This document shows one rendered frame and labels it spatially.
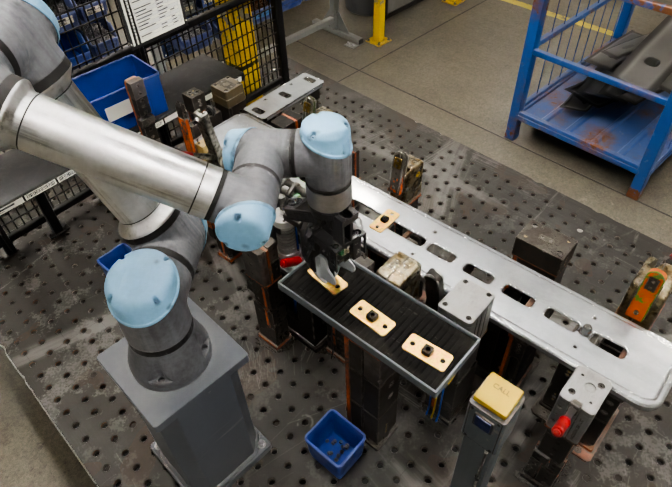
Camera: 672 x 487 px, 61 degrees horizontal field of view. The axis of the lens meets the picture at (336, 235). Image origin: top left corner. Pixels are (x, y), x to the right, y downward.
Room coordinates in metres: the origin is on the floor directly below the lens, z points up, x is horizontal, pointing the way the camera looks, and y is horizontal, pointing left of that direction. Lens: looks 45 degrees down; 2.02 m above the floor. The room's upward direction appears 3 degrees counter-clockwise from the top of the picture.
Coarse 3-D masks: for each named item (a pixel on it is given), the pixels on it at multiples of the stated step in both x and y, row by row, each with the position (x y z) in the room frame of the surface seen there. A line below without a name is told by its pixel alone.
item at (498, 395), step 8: (488, 376) 0.50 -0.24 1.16; (496, 376) 0.50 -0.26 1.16; (488, 384) 0.48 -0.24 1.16; (496, 384) 0.48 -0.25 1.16; (504, 384) 0.48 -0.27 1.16; (512, 384) 0.48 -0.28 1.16; (480, 392) 0.47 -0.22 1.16; (488, 392) 0.47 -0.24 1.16; (496, 392) 0.47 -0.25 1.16; (504, 392) 0.47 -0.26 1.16; (512, 392) 0.47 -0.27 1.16; (520, 392) 0.47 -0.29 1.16; (480, 400) 0.46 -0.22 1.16; (488, 400) 0.45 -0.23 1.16; (496, 400) 0.45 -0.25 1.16; (504, 400) 0.45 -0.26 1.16; (512, 400) 0.45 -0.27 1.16; (488, 408) 0.44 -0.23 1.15; (496, 408) 0.44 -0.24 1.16; (504, 408) 0.44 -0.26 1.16; (512, 408) 0.44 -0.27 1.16; (504, 416) 0.43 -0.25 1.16
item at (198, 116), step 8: (200, 112) 1.26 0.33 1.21; (208, 112) 1.26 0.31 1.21; (200, 120) 1.23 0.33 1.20; (208, 120) 1.24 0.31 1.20; (200, 128) 1.25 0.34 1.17; (208, 128) 1.24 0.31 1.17; (208, 136) 1.23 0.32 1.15; (216, 136) 1.25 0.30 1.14; (208, 144) 1.25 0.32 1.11; (216, 144) 1.25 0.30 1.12; (216, 152) 1.24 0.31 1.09; (216, 160) 1.27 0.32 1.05
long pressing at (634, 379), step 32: (224, 128) 1.49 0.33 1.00; (352, 192) 1.16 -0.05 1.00; (384, 192) 1.16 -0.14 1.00; (416, 224) 1.03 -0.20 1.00; (384, 256) 0.93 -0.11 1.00; (416, 256) 0.92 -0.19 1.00; (480, 256) 0.91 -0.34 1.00; (448, 288) 0.82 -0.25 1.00; (544, 288) 0.80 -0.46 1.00; (512, 320) 0.72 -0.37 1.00; (544, 320) 0.72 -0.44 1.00; (576, 320) 0.71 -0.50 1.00; (608, 320) 0.71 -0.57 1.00; (544, 352) 0.64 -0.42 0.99; (576, 352) 0.64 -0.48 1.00; (608, 352) 0.63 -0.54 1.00; (640, 352) 0.63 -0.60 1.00; (640, 384) 0.56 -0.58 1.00
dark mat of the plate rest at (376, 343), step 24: (312, 288) 0.71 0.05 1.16; (360, 288) 0.70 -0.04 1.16; (384, 288) 0.70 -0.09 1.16; (336, 312) 0.65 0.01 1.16; (384, 312) 0.64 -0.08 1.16; (408, 312) 0.64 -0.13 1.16; (360, 336) 0.59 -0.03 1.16; (384, 336) 0.59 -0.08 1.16; (408, 336) 0.59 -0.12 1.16; (432, 336) 0.58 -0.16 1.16; (456, 336) 0.58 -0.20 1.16; (408, 360) 0.54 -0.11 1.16; (456, 360) 0.53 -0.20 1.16; (432, 384) 0.49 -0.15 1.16
